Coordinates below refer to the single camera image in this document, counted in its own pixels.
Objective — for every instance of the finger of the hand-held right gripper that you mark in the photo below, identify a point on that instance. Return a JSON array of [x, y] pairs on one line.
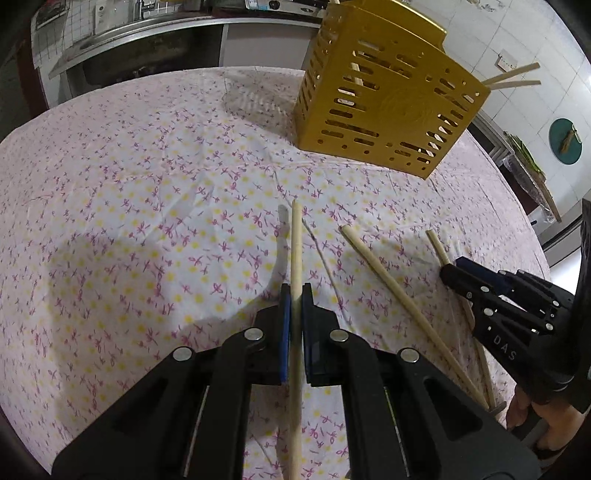
[[461, 281], [471, 266]]

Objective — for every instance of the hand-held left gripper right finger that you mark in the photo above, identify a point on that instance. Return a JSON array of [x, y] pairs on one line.
[[310, 341]]

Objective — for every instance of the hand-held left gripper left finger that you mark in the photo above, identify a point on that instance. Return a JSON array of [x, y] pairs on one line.
[[285, 332]]

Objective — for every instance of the long wooden chopstick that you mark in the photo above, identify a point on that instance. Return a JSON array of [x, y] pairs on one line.
[[296, 249], [395, 290], [517, 72], [521, 84], [437, 247]]

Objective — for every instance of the yellow slotted utensil holder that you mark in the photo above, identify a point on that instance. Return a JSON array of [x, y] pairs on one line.
[[406, 106]]

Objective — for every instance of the person's right hand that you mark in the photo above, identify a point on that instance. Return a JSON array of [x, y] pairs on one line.
[[554, 429]]

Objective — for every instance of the green vegetables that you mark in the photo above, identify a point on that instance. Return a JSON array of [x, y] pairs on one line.
[[524, 150]]

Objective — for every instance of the round teal cutting board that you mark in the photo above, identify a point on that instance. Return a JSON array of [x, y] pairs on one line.
[[556, 143]]

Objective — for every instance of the pink floral tablecloth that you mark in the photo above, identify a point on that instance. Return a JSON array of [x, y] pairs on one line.
[[138, 207]]

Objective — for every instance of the steel kitchen sink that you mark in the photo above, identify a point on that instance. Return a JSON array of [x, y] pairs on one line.
[[134, 41]]

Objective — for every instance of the white wall socket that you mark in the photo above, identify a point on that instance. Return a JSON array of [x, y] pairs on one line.
[[508, 61]]

